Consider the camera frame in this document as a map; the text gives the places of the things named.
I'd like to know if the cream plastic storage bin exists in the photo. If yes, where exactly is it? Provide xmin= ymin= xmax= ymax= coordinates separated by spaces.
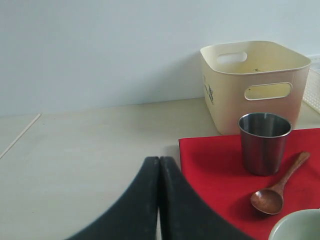
xmin=200 ymin=40 xmax=312 ymax=135

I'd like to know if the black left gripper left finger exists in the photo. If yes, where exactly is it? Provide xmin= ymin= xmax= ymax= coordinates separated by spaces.
xmin=69 ymin=156 xmax=160 ymax=240

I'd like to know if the white perforated plastic basket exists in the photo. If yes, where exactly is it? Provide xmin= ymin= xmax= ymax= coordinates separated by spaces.
xmin=303 ymin=54 xmax=320 ymax=114

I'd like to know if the red table cloth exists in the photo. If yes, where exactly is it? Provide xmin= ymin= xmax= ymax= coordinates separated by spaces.
xmin=179 ymin=128 xmax=320 ymax=240

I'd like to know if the stainless steel cup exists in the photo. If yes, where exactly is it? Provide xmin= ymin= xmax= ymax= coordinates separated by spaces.
xmin=238 ymin=112 xmax=292 ymax=176

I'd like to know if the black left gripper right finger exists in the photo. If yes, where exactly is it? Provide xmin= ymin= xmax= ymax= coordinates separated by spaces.
xmin=159 ymin=156 xmax=252 ymax=240

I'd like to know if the brown wooden spoon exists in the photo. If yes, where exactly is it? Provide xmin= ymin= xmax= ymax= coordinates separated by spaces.
xmin=250 ymin=151 xmax=311 ymax=215

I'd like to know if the pale green ceramic bowl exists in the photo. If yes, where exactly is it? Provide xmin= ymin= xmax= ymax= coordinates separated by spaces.
xmin=268 ymin=208 xmax=320 ymax=240

